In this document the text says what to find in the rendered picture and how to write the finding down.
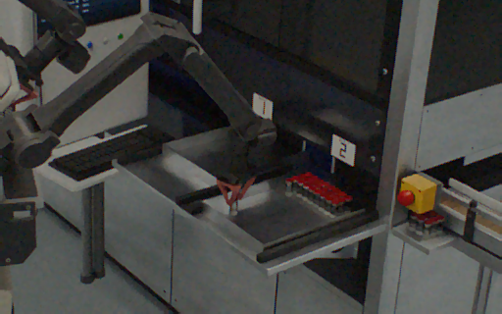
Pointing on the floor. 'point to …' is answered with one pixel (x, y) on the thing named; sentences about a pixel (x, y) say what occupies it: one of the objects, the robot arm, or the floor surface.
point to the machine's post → (401, 137)
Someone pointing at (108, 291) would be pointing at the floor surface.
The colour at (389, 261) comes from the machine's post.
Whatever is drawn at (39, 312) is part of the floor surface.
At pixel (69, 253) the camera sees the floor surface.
